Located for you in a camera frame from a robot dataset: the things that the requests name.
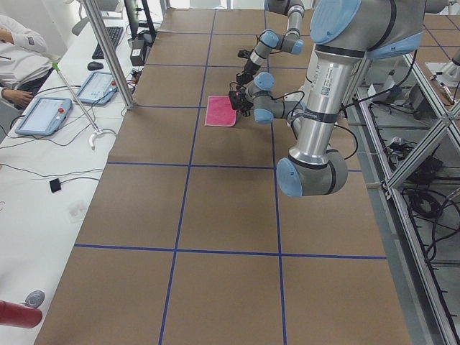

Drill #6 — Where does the brown paper table cover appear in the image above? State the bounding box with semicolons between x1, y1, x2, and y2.
36;9;411;344

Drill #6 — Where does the black cable bundle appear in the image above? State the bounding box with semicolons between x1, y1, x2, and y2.
398;186;460;263

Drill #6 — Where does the black computer mouse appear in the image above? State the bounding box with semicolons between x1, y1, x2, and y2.
87;61;104;71

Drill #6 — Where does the round grey disc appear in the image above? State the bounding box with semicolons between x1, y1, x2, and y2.
24;290;45;309

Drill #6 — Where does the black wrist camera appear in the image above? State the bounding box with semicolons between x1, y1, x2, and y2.
237;50;252;59

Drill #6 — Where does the seated person white shirt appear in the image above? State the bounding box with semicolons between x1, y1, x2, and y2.
1;15;53;110

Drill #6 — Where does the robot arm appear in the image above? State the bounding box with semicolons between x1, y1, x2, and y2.
236;0;305;86
229;0;426;197

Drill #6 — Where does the far teach pendant tablet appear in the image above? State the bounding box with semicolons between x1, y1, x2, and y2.
77;71;118;106

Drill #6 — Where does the near teach pendant tablet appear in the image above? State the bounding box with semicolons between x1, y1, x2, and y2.
15;97;73;136

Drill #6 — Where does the aluminium frame post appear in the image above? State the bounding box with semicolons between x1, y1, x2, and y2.
82;0;134;110

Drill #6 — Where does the black keyboard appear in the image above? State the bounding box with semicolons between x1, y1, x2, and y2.
91;26;125;60

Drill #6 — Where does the teach pendant tablet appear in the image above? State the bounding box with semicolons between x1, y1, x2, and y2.
15;97;73;136
77;71;118;106

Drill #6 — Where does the aluminium frame rack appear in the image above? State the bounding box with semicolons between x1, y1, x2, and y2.
349;47;459;344

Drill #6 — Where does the reacher grabber stick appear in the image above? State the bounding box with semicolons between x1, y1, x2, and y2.
52;63;116;150

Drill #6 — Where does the pink and grey towel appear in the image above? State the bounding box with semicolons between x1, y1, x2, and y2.
205;96;236;127

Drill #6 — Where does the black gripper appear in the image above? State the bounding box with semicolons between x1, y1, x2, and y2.
229;91;253;117
236;63;257;86

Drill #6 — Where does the red cylinder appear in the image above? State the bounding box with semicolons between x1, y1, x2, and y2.
0;300;42;328

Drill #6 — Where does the black power adapter box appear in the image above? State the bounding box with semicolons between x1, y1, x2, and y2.
130;39;146;67

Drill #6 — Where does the small black square device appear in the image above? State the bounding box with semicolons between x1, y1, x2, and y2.
49;178;62;193

